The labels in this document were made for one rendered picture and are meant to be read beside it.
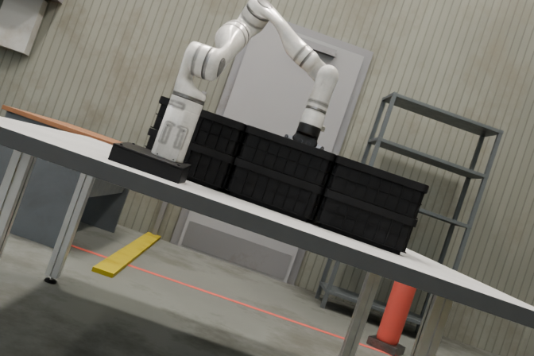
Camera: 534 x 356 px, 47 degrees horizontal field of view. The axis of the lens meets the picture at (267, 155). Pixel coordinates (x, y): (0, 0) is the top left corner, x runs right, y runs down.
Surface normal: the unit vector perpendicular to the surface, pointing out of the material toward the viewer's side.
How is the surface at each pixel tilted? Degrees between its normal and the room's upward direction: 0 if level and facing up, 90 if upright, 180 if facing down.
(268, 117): 90
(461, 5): 90
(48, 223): 90
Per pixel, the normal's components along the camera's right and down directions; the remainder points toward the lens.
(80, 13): 0.04, -0.03
